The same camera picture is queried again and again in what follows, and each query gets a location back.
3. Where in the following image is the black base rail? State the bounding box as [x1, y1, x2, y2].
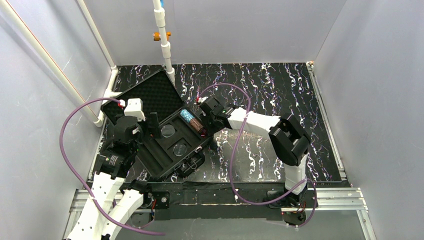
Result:
[145, 181, 315, 221]

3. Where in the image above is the brown poker chip stack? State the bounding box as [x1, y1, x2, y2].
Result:
[189, 118, 205, 133]

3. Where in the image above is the blue poker chip stack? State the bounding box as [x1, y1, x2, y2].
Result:
[179, 109, 195, 123]

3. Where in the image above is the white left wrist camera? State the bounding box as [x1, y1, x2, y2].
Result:
[123, 98, 146, 122]

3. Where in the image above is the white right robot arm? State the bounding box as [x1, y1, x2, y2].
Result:
[197, 97, 311, 201]

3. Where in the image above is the orange clamp on pole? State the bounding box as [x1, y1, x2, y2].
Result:
[152, 31, 172, 42]

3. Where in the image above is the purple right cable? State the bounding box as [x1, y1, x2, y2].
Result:
[197, 82, 318, 229]

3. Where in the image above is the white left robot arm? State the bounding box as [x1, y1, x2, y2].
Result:
[67, 110, 147, 240]

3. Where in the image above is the black poker set case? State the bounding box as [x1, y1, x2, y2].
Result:
[98, 70, 211, 181]

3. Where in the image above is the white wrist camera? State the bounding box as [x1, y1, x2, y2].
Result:
[123, 98, 146, 122]
[195, 96, 209, 105]

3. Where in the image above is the clear round dealer button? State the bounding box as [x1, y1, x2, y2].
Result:
[173, 143, 187, 157]

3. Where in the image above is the white pvc pole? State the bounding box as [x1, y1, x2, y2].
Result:
[153, 0, 175, 86]

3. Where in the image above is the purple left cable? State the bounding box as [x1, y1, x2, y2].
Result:
[59, 97, 166, 237]

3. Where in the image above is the white corner pipe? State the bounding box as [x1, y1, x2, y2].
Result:
[76, 0, 119, 128]

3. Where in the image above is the purple cable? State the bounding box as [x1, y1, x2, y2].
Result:
[197, 82, 318, 229]
[59, 97, 166, 237]

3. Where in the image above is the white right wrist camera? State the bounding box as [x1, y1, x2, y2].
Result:
[195, 96, 209, 105]

